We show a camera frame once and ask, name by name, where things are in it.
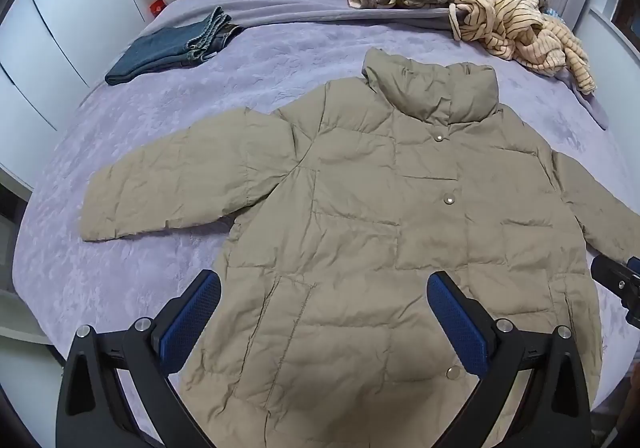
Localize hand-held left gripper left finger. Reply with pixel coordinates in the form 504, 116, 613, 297
56, 269, 222, 448

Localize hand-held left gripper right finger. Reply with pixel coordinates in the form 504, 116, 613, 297
426, 270, 593, 448

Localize khaki puffer jacket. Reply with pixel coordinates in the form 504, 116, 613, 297
80, 48, 640, 448

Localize white bedside furniture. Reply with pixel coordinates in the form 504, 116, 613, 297
0, 288, 53, 346

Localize purple embossed bedspread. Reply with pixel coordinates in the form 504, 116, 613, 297
12, 12, 631, 448

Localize white window sill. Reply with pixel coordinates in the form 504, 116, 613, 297
575, 0, 640, 93

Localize folded blue jeans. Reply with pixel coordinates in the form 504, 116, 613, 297
104, 6, 246, 87

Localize cream striped fleece garment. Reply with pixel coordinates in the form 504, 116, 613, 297
447, 0, 598, 96

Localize white wardrobe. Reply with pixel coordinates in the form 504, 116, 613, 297
0, 0, 151, 193

